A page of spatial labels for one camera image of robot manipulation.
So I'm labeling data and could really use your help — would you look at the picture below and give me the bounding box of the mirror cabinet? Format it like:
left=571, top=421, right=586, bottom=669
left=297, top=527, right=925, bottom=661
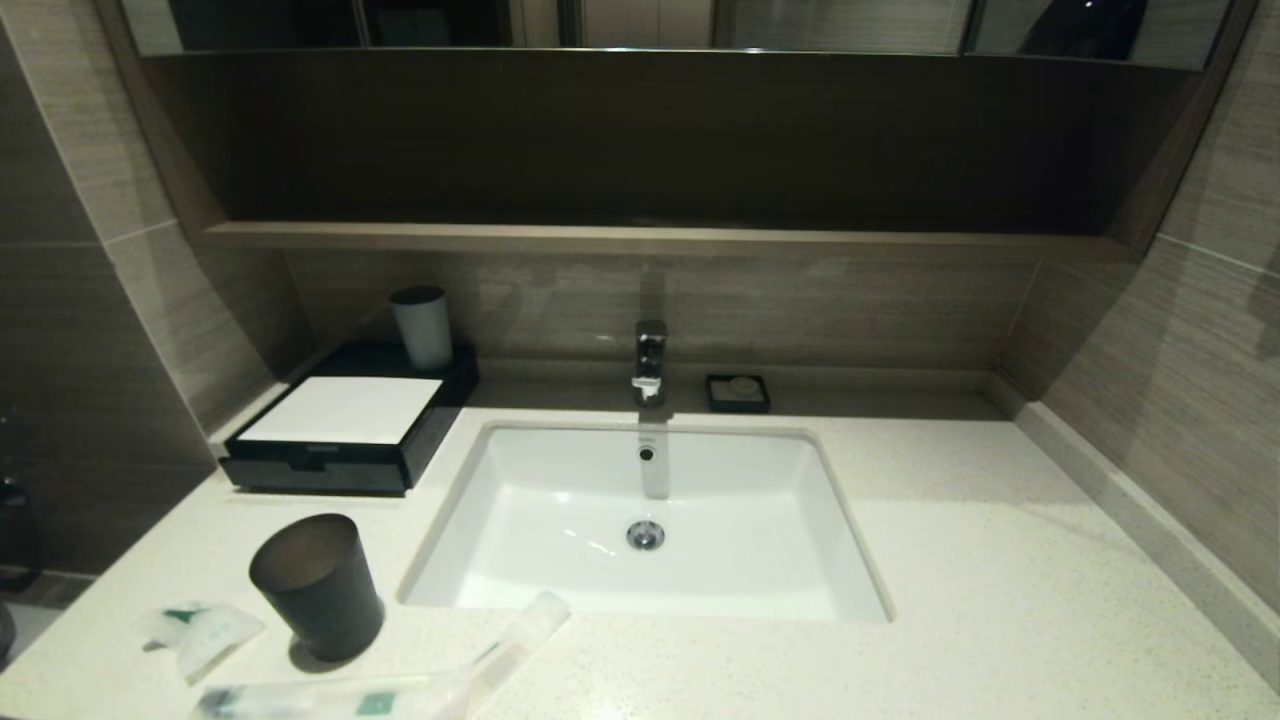
left=120, top=0, right=1236, bottom=71

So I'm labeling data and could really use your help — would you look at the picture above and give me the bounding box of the white green sachet packet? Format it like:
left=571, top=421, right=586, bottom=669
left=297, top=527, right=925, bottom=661
left=140, top=600, right=266, bottom=686

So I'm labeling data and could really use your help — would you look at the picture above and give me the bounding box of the brown wooden shelf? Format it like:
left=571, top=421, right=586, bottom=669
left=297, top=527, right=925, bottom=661
left=195, top=220, right=1141, bottom=263

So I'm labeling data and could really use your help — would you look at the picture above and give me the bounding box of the clear toothbrush packet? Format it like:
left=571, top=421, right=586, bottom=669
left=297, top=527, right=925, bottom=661
left=195, top=672, right=471, bottom=720

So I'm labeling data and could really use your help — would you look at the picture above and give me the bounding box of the light grey cup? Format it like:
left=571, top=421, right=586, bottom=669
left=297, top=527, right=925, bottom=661
left=389, top=286, right=454, bottom=372

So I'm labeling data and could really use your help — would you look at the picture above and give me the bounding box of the black amenity drawer box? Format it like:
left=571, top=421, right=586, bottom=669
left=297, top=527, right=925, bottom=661
left=218, top=343, right=480, bottom=497

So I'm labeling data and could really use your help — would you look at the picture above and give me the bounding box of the white ceramic sink basin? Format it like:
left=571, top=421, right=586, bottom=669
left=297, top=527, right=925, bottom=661
left=398, top=420, right=894, bottom=626

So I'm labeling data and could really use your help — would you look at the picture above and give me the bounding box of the black soap dish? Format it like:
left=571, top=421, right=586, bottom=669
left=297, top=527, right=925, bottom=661
left=706, top=374, right=772, bottom=414

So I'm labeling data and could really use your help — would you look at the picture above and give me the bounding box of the chrome faucet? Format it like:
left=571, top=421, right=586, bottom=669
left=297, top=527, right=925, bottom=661
left=631, top=320, right=669, bottom=406

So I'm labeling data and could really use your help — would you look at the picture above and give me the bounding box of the clear long tube packet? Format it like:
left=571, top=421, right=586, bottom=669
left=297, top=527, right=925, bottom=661
left=440, top=590, right=572, bottom=720

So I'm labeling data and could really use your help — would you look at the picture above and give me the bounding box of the black cup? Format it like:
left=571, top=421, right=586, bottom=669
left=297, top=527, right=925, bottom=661
left=248, top=513, right=386, bottom=663

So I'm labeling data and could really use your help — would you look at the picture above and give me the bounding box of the white board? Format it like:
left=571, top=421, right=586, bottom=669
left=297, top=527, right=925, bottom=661
left=237, top=376, right=444, bottom=446

